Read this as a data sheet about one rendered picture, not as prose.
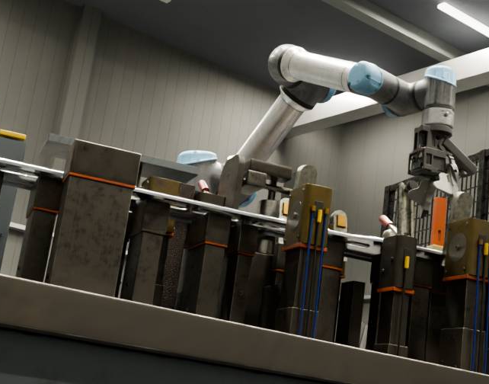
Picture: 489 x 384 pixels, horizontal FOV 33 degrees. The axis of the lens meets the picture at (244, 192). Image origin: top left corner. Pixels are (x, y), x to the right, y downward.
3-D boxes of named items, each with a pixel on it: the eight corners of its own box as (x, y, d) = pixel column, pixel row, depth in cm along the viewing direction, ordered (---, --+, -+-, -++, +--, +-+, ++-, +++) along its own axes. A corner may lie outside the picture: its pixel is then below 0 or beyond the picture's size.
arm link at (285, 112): (193, 182, 257) (295, 40, 237) (230, 194, 266) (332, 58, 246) (206, 206, 249) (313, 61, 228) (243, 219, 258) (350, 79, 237)
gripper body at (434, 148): (406, 177, 197) (410, 129, 200) (437, 184, 200) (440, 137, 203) (424, 170, 190) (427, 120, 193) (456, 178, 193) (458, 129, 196)
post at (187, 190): (147, 356, 183) (175, 180, 193) (142, 356, 187) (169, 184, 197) (169, 359, 184) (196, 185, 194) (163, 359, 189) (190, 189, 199)
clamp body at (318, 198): (289, 369, 147) (311, 179, 156) (264, 368, 158) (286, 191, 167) (323, 373, 149) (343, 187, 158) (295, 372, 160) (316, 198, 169)
